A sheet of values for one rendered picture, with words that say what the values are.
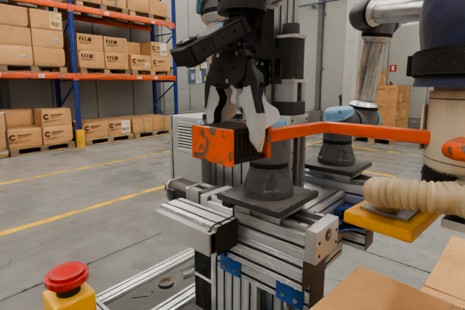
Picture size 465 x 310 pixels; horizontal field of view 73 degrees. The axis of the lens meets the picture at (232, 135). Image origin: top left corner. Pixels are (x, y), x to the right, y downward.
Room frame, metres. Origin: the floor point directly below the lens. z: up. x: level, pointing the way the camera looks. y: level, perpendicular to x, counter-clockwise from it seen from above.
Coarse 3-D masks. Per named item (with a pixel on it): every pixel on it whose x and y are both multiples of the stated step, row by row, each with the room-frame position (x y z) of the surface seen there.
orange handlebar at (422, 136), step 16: (272, 128) 0.53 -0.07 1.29; (288, 128) 0.54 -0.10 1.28; (304, 128) 0.57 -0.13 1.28; (320, 128) 0.61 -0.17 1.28; (336, 128) 0.61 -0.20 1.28; (352, 128) 0.58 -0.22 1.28; (368, 128) 0.56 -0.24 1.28; (384, 128) 0.54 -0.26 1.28; (400, 128) 0.53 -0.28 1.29; (448, 144) 0.39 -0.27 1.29; (464, 144) 0.38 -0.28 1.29; (464, 160) 0.37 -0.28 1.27
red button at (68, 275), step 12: (60, 264) 0.52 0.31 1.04; (72, 264) 0.52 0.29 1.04; (84, 264) 0.53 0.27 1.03; (48, 276) 0.49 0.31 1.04; (60, 276) 0.49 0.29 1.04; (72, 276) 0.49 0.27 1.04; (84, 276) 0.50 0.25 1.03; (48, 288) 0.48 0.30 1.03; (60, 288) 0.47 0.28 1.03; (72, 288) 0.48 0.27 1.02
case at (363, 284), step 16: (352, 272) 0.65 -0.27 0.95; (368, 272) 0.64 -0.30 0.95; (336, 288) 0.59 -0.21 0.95; (352, 288) 0.59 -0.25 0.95; (368, 288) 0.59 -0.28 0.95; (384, 288) 0.59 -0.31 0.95; (400, 288) 0.59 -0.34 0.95; (320, 304) 0.54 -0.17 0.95; (336, 304) 0.54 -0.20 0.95; (352, 304) 0.54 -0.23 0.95; (368, 304) 0.54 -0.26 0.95; (384, 304) 0.54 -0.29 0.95; (400, 304) 0.54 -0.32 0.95; (416, 304) 0.54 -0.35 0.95; (432, 304) 0.54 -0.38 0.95; (448, 304) 0.54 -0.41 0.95
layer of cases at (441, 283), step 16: (464, 240) 1.57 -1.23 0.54; (448, 256) 1.41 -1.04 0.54; (464, 256) 1.41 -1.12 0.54; (432, 272) 1.28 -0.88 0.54; (448, 272) 1.28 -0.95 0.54; (464, 272) 1.28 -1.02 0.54; (432, 288) 1.17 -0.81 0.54; (448, 288) 1.17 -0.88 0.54; (464, 288) 1.17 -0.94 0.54; (464, 304) 1.07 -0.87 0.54
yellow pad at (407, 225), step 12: (360, 204) 0.49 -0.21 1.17; (348, 216) 0.46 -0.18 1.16; (360, 216) 0.45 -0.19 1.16; (372, 216) 0.45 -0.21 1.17; (384, 216) 0.45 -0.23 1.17; (396, 216) 0.43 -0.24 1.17; (408, 216) 0.43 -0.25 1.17; (420, 216) 0.45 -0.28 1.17; (432, 216) 0.46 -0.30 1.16; (372, 228) 0.43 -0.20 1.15; (384, 228) 0.42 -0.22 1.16; (396, 228) 0.41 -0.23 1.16; (408, 228) 0.40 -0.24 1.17; (420, 228) 0.42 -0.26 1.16; (408, 240) 0.40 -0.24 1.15
